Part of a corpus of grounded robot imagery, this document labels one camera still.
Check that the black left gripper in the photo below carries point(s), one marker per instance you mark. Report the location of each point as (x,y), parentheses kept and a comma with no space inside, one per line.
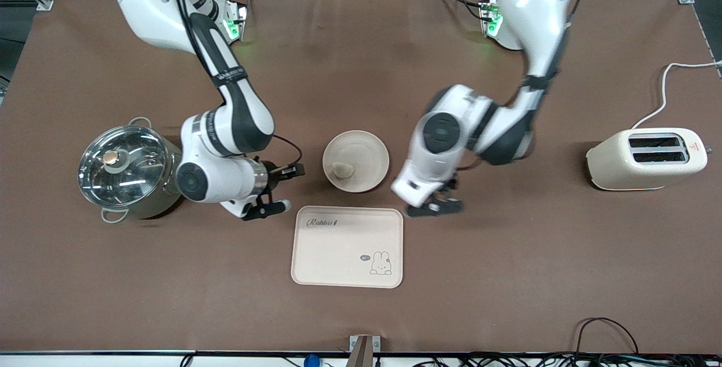
(451,184)

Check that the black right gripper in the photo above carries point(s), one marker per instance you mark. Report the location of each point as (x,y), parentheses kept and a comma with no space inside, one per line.
(274,176)

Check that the white steamed bun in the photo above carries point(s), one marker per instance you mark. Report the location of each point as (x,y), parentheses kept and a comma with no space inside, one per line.
(342,171)

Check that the round cream plate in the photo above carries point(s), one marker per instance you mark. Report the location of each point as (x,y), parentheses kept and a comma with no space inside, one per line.
(366,153)

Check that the green-lit arm base box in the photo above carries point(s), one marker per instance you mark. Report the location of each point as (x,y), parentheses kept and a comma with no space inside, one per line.
(489,17)
(237,20)

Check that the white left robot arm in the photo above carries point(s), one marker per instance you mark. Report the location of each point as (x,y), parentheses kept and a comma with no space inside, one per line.
(440,130)

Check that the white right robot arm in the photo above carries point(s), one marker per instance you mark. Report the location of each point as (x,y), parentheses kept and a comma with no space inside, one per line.
(225,130)

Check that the cream rabbit print tray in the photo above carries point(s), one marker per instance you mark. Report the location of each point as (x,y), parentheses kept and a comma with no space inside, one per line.
(344,248)

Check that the brown table cloth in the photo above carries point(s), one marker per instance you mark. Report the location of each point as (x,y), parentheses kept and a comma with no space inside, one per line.
(507,288)

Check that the steel cooking pot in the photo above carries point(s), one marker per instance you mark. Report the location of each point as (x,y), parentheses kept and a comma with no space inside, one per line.
(155,200)

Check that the glass pot lid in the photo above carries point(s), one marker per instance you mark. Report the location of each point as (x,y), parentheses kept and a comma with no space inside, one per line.
(124,167)

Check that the cream two-slot toaster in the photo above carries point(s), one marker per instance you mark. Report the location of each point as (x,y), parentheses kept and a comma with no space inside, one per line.
(626,169)

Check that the blue round cap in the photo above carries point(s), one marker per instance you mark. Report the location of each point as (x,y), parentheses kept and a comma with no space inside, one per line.
(311,361)

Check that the grey metal bracket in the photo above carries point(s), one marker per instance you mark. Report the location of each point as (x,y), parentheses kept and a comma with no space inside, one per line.
(364,350)

